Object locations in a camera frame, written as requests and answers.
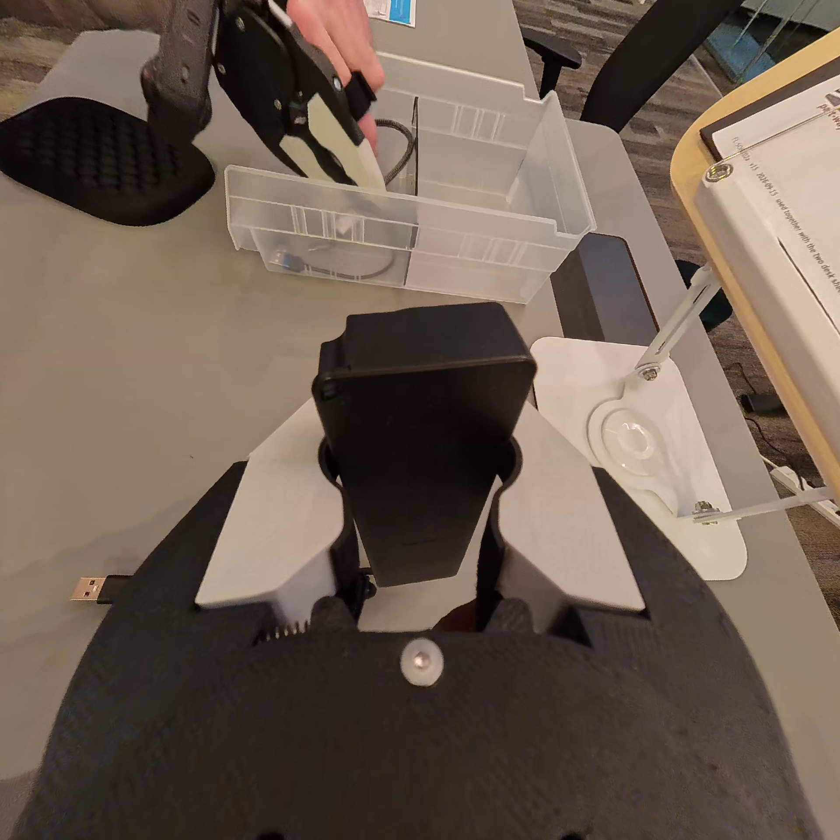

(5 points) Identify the coiled braided cable blue tape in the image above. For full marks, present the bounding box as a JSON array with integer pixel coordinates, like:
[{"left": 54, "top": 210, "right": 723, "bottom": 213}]
[{"left": 269, "top": 197, "right": 401, "bottom": 284}]

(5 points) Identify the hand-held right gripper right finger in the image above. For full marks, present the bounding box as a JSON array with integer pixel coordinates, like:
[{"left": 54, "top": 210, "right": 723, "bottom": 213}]
[{"left": 479, "top": 401, "right": 647, "bottom": 618}]

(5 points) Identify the black multi-port hub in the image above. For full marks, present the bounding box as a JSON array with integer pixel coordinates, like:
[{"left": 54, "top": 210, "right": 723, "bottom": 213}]
[{"left": 313, "top": 302, "right": 536, "bottom": 588}]

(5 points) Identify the black hub cable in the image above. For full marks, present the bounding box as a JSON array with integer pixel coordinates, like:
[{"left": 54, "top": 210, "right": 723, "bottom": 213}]
[{"left": 71, "top": 574, "right": 133, "bottom": 606}]

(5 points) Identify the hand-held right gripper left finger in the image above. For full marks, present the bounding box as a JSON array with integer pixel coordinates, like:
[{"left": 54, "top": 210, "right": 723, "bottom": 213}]
[{"left": 196, "top": 398, "right": 362, "bottom": 618}]

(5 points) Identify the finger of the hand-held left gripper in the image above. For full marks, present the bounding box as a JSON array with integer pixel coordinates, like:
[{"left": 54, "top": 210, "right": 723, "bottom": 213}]
[
  {"left": 280, "top": 129, "right": 346, "bottom": 183},
  {"left": 313, "top": 95, "right": 389, "bottom": 191}
]

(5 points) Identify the black office chair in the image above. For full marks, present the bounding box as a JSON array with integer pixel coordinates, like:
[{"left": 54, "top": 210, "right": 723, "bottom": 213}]
[{"left": 523, "top": 0, "right": 746, "bottom": 135}]

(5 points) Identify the clear plastic storage bin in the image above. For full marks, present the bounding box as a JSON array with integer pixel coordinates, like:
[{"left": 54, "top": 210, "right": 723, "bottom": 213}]
[{"left": 224, "top": 50, "right": 595, "bottom": 305}]

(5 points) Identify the black rounded pad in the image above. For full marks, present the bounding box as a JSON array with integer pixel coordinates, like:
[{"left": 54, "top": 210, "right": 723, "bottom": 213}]
[{"left": 0, "top": 98, "right": 216, "bottom": 227}]

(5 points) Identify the person's left hand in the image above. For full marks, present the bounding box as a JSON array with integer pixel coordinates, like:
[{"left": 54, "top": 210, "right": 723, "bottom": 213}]
[{"left": 287, "top": 0, "right": 387, "bottom": 99}]

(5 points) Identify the braided grey usb cable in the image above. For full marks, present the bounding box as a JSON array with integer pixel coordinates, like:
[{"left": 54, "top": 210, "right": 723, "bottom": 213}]
[{"left": 361, "top": 116, "right": 424, "bottom": 198}]

